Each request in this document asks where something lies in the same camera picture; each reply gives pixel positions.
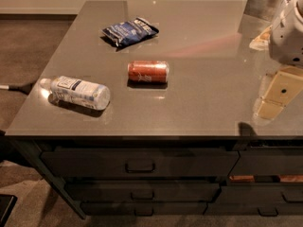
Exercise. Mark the black object on floor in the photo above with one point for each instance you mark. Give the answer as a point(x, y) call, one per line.
point(7, 202)

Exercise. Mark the bottom left drawer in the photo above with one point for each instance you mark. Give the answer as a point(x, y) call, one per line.
point(143, 209)

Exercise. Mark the top right drawer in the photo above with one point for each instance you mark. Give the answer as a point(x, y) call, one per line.
point(269, 162)

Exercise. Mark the black handled floor tool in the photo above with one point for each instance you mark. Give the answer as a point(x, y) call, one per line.
point(25, 88)

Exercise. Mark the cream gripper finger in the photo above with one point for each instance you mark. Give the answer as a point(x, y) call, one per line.
point(278, 91)
point(261, 42)

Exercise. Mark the drawer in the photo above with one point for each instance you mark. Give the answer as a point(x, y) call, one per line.
point(267, 210)
point(260, 194)
point(140, 162)
point(143, 209)
point(142, 191)
point(269, 162)

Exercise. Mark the top left drawer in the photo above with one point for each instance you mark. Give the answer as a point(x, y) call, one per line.
point(140, 162)

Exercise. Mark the blue chip bag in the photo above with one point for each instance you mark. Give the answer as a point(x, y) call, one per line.
point(130, 32)

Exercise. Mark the clear plastic water bottle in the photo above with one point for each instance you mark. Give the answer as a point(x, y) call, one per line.
point(77, 91)

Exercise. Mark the middle left drawer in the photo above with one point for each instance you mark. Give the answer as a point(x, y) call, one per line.
point(142, 191)

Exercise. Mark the dark drawer cabinet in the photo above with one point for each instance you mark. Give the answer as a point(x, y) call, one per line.
point(32, 148)

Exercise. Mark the red coke can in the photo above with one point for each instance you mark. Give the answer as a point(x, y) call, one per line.
point(148, 71)

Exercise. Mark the middle right drawer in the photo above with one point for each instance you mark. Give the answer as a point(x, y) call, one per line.
point(260, 194)

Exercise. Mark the bottom right drawer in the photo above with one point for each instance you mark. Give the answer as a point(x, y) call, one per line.
point(267, 210)

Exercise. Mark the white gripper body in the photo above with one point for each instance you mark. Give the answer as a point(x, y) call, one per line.
point(286, 37)

